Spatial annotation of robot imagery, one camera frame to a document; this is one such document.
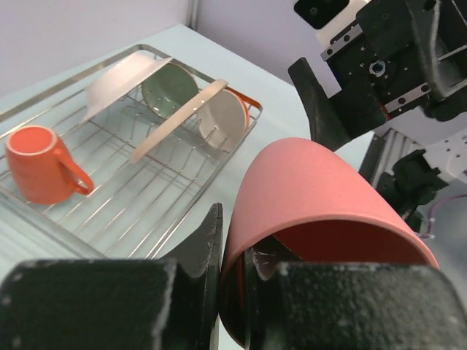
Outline metal wire dish rack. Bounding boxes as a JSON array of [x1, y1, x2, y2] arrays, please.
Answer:
[[1, 44, 263, 259]]

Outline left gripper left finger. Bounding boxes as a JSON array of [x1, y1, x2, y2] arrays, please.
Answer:
[[1, 203, 223, 349]]

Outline pink and cream plate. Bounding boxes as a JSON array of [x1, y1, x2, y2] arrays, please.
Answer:
[[130, 79, 228, 163]]

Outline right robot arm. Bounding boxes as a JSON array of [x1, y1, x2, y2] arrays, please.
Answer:
[[288, 1, 466, 230]]

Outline right aluminium frame post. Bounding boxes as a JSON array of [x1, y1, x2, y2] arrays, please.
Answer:
[[187, 0, 199, 30]]

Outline pink cup orange handle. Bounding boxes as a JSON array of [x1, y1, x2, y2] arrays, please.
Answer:
[[220, 138, 438, 345]]

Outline cream cup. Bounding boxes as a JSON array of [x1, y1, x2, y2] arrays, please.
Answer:
[[5, 125, 94, 205]]

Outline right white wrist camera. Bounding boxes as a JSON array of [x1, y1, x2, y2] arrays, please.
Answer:
[[293, 0, 368, 49]]

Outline white fluted plate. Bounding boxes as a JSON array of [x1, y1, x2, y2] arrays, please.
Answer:
[[80, 52, 172, 125]]

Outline green bowl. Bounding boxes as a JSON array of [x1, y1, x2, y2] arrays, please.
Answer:
[[142, 63, 198, 119]]

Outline white and orange bowl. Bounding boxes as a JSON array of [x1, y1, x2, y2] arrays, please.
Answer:
[[198, 89, 249, 152]]

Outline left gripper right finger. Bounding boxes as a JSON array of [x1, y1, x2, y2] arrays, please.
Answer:
[[244, 250, 466, 349]]

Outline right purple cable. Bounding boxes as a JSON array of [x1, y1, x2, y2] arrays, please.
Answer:
[[419, 195, 467, 240]]

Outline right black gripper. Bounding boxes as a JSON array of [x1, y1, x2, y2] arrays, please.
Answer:
[[287, 1, 466, 151]]

